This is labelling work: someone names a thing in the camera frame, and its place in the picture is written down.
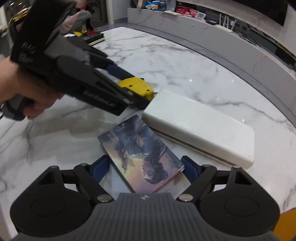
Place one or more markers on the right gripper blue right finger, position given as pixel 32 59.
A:
pixel 192 170

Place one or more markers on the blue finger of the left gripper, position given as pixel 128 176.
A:
pixel 136 100
pixel 118 72

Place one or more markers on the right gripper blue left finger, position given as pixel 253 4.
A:
pixel 100 168

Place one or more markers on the yellow tape measure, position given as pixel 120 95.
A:
pixel 138 86

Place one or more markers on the long white box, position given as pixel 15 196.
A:
pixel 202 128

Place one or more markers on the illustrated book box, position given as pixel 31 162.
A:
pixel 143 160

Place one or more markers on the person's left hand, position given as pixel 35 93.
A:
pixel 14 81

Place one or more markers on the black remote keyboard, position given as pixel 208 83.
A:
pixel 92 38

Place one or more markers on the orange white storage box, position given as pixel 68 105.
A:
pixel 286 226

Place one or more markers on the white router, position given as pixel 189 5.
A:
pixel 225 22

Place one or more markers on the black television screen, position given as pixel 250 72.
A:
pixel 273 9

